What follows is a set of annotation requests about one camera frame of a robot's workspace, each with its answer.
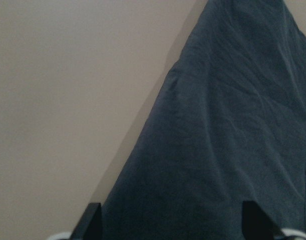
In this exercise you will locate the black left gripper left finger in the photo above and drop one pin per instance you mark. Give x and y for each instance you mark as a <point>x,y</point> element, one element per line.
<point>89,226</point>

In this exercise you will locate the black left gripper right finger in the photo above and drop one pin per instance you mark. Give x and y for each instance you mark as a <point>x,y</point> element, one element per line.
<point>257,225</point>

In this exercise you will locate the black printed t-shirt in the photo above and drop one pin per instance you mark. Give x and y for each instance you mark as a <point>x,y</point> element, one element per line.
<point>228,125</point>

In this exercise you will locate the brown table mat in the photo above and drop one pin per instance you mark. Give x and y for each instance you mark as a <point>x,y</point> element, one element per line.
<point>77,81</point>

